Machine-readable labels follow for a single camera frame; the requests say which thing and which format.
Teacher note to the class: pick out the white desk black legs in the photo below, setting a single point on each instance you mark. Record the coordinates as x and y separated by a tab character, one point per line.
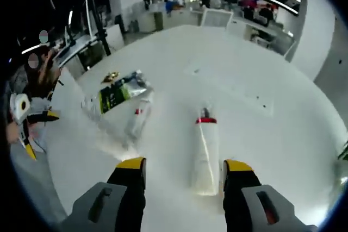
73	50

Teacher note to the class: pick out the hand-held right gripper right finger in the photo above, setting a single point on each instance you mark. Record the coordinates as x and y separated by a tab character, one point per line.
236	196

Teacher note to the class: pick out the white skincare pump bottle red collar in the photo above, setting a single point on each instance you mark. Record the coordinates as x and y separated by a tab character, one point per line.
204	156

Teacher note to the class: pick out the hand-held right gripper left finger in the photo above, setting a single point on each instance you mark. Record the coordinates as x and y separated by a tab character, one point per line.
130	196

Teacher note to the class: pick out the silver blue skincare sachet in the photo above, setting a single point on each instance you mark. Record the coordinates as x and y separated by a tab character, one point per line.
136	82

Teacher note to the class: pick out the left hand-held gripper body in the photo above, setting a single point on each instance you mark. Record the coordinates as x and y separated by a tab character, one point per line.
19	109

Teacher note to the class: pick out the gold foil skincare sachet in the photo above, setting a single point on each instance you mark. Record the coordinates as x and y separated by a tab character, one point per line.
110	77

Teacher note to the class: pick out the green black skincare sachet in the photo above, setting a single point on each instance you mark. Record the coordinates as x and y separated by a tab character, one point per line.
112	97

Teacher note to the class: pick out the large white skincare bottle red label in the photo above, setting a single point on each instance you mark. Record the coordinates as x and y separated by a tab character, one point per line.
138	123

